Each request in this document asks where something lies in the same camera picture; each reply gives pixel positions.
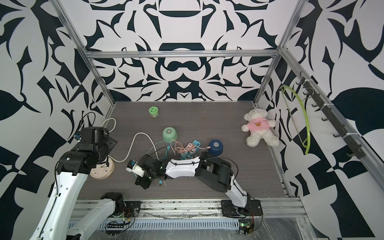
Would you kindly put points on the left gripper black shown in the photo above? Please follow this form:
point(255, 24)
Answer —
point(111, 142)

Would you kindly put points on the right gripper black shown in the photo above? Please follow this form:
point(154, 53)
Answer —
point(142, 182)

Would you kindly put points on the pink charger plug cube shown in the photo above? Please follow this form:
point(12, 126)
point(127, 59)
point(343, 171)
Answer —
point(190, 148)

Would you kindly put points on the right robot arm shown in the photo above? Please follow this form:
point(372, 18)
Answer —
point(214, 172)

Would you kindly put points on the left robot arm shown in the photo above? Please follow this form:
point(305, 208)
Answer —
point(71, 173)

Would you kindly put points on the light green meat grinder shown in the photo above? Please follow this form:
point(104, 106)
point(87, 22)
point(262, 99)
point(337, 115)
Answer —
point(169, 134)

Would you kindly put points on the pink round clock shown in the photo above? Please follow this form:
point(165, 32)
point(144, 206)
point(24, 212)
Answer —
point(103, 170)

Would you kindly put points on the teal power strip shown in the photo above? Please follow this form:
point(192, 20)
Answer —
point(190, 155)

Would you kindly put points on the green lidded round tin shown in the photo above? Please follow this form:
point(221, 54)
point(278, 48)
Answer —
point(154, 112)

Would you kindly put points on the white teddy bear pink shirt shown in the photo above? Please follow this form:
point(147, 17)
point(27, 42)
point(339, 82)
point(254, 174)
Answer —
point(259, 128)

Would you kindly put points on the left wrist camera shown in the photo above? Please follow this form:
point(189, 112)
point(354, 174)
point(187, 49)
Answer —
point(77, 137)

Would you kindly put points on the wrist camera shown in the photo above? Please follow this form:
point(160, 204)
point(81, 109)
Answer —
point(133, 167)
point(77, 137)

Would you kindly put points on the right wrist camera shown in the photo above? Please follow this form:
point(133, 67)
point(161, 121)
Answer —
point(133, 167)

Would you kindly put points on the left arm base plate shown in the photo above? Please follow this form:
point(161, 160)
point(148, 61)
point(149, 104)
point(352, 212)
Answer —
point(127, 209)

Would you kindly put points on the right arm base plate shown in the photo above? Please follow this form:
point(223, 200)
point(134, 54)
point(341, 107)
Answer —
point(253, 208)

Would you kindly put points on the black wall hook rail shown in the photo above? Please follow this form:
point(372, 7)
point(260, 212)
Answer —
point(334, 116)

